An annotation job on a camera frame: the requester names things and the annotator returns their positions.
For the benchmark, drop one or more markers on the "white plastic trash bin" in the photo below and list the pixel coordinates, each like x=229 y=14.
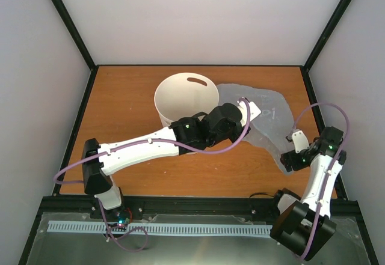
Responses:
x=184 y=95

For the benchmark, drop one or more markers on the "light blue slotted cable duct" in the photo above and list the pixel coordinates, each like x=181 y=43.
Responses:
x=180 y=230

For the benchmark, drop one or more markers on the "green lit circuit board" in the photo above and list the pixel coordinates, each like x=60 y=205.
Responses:
x=124 y=218

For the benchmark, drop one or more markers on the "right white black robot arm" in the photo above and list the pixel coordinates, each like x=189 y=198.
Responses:
x=303 y=224

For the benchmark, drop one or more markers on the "translucent blue trash bag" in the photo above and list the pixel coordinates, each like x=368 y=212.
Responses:
x=270 y=129

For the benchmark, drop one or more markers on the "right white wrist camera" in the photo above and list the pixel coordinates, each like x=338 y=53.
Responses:
x=299 y=140

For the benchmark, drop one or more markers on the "grey metal base plate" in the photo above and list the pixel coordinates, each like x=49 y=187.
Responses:
x=141 y=248

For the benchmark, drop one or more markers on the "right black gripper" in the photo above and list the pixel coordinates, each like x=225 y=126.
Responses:
x=289 y=157

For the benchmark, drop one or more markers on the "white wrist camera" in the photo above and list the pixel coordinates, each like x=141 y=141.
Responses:
x=246 y=107
x=299 y=140

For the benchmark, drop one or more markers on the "black frame post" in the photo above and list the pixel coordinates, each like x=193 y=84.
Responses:
x=326 y=33
x=74 y=33

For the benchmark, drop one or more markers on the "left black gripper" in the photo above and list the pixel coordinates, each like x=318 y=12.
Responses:
x=237 y=137

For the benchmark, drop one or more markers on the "right black frame post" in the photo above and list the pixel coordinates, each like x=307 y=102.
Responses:
x=326 y=33

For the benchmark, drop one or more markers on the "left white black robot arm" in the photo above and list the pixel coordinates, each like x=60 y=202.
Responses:
x=195 y=134

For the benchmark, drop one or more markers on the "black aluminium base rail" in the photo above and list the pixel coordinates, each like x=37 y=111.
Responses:
x=138 y=207

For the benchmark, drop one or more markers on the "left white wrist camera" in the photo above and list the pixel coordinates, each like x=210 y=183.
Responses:
x=246 y=107

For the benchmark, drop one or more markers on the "left black frame post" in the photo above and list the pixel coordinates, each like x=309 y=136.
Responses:
x=74 y=33

